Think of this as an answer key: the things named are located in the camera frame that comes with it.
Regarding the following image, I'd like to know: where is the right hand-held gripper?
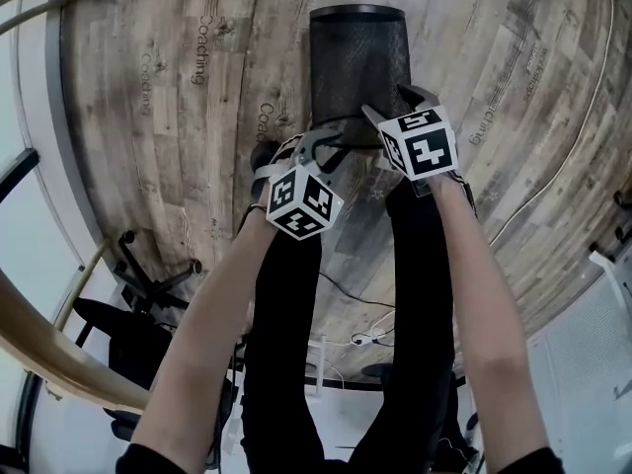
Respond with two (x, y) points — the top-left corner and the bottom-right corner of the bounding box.
(360, 83), (458, 199)

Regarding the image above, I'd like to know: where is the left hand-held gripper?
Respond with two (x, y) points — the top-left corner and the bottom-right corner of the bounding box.
(251, 128), (350, 243)

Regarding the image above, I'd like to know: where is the black mesh waste bin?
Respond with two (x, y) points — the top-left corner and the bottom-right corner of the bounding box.
(308, 3), (414, 150)

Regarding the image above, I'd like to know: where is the person's right forearm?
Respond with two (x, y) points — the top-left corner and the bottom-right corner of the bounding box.
(432, 178), (552, 463)

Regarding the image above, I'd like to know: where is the person's left shoe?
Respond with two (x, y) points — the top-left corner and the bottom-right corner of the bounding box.
(248, 142), (281, 173)

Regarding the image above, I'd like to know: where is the person's right leg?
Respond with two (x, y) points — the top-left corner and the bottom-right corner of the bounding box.
(345, 180), (458, 474)

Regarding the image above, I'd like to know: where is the white power strip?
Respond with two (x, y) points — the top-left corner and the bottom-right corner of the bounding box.
(349, 330), (387, 349)

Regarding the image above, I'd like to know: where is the black round stand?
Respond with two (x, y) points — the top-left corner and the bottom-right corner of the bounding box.
(358, 361), (397, 380)

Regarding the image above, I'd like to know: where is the black office chair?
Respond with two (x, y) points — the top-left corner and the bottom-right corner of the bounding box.
(587, 189), (632, 261)
(72, 228), (204, 392)

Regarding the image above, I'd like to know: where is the white desk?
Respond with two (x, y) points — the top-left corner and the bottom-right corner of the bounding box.
(588, 250), (632, 315)

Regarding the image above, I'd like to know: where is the person's black shirt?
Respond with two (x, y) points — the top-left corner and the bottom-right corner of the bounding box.
(116, 441), (567, 474)

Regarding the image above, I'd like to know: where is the black wrist strap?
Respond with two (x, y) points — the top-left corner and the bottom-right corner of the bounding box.
(451, 169), (479, 219)

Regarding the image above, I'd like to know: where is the black floor cable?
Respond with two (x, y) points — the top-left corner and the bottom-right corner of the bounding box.
(318, 270), (397, 311)

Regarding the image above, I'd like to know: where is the white floor cable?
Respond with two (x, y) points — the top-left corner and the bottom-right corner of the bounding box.
(487, 0), (617, 247)

